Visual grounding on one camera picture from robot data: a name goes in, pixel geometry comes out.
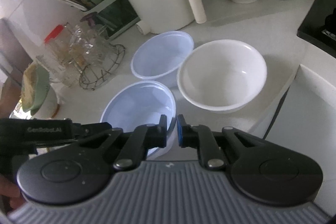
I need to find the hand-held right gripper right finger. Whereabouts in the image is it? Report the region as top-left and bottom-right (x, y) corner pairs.
(177, 114), (265, 171)

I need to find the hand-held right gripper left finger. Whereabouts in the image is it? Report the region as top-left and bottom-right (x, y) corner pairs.
(87, 114), (168, 170)

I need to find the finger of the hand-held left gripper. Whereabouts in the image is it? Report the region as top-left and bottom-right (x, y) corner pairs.
(71, 122), (114, 144)

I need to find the pale blue bowl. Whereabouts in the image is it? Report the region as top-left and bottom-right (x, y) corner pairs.
(100, 80), (178, 160)
(131, 31), (195, 88)

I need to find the plain white bowl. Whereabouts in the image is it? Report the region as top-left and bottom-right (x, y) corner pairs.
(177, 39), (268, 114)

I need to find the person's left hand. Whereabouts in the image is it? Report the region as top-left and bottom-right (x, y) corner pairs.
(0, 175), (25, 214)

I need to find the white bowl with brown foot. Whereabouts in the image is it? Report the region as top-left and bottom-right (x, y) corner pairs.
(31, 88), (60, 118)

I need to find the dried noodles bundle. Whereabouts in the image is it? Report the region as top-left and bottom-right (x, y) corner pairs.
(20, 63), (40, 106)

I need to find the clear glass cup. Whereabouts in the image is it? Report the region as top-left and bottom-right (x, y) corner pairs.
(70, 21), (118, 69)
(49, 40), (82, 88)

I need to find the clear jar with red lid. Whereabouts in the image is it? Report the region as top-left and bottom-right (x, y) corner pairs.
(35, 25), (79, 77)

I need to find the green and white chopstick holder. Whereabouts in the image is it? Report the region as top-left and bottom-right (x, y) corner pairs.
(85, 0), (141, 41)

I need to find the black gas stove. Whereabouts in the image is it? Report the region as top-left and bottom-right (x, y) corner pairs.
(297, 0), (336, 56)

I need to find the wire cup rack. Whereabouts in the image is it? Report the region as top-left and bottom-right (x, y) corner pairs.
(79, 44), (126, 90)

